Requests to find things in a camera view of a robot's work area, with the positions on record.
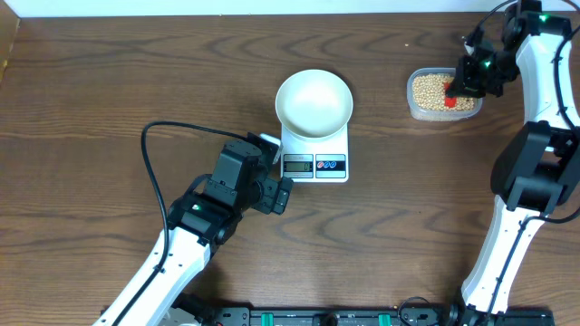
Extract red plastic measuring scoop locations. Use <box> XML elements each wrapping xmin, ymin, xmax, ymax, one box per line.
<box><xmin>443</xmin><ymin>81</ymin><xmax>457</xmax><ymax>109</ymax></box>

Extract white digital kitchen scale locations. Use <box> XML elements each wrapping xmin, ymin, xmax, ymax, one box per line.
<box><xmin>280</xmin><ymin>126</ymin><xmax>350</xmax><ymax>183</ymax></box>

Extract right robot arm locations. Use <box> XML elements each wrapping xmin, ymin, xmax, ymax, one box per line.
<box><xmin>445</xmin><ymin>1</ymin><xmax>579</xmax><ymax>325</ymax></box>

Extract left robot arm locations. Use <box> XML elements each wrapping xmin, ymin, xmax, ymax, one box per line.
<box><xmin>96</xmin><ymin>134</ymin><xmax>293</xmax><ymax>325</ymax></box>

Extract white ceramic bowl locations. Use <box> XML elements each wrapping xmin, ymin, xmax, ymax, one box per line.
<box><xmin>275</xmin><ymin>69</ymin><xmax>354</xmax><ymax>139</ymax></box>

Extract soybeans in container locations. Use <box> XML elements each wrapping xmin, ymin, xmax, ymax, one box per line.
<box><xmin>411</xmin><ymin>74</ymin><xmax>475</xmax><ymax>111</ymax></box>

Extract clear plastic container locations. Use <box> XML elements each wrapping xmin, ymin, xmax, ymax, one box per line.
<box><xmin>407</xmin><ymin>67</ymin><xmax>483</xmax><ymax>122</ymax></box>

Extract cardboard panel at left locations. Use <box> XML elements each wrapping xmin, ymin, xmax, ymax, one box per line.
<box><xmin>0</xmin><ymin>0</ymin><xmax>21</xmax><ymax>81</ymax></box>

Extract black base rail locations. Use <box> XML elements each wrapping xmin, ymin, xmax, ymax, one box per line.
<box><xmin>171</xmin><ymin>305</ymin><xmax>556</xmax><ymax>326</ymax></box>

